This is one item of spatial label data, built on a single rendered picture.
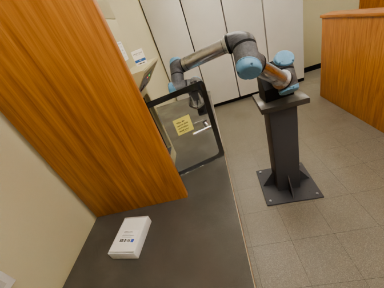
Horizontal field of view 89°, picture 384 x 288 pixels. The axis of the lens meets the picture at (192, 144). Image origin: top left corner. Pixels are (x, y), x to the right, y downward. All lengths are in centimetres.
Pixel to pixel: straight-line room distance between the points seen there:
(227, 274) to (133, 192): 51
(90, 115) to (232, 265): 69
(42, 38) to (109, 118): 29
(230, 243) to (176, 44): 348
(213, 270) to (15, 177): 77
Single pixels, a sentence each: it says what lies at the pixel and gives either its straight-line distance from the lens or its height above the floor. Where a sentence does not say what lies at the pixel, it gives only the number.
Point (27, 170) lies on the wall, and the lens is 99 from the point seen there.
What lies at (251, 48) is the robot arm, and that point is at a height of 141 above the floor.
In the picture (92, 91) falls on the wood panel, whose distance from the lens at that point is 74.
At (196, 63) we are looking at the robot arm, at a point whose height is 140.
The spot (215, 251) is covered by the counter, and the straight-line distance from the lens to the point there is 76.
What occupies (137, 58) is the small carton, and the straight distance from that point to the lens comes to 95.
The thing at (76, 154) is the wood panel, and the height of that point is 131.
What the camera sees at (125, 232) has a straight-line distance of 92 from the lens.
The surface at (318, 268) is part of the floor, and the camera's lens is 176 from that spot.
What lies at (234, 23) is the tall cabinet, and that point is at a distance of 388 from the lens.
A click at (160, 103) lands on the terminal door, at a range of 81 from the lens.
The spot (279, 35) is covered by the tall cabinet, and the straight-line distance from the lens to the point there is 410.
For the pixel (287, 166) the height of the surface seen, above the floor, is 31.
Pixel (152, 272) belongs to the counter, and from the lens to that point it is 81.
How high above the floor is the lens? 159
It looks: 30 degrees down
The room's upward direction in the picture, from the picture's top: 21 degrees counter-clockwise
